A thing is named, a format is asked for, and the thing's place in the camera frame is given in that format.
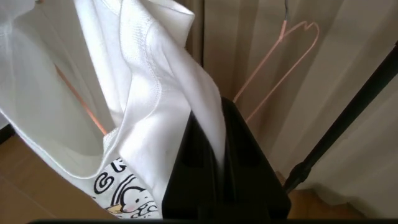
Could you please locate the pink clothes hanger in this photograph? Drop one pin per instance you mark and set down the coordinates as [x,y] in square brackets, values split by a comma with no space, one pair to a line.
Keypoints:
[81,99]
[281,34]

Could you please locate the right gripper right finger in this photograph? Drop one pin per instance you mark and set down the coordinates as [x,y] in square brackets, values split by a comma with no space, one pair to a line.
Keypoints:
[255,186]

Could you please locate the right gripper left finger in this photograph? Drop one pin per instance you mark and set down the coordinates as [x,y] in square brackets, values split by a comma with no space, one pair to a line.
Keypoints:
[189,193]

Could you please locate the black clothes rack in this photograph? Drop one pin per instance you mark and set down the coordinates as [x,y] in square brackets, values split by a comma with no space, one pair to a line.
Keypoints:
[351,115]

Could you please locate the white printed t-shirt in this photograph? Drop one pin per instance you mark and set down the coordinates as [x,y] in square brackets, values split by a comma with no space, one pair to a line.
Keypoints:
[149,93]

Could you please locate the beige curtain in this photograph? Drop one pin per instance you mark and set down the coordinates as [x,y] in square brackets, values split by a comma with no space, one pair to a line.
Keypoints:
[342,77]

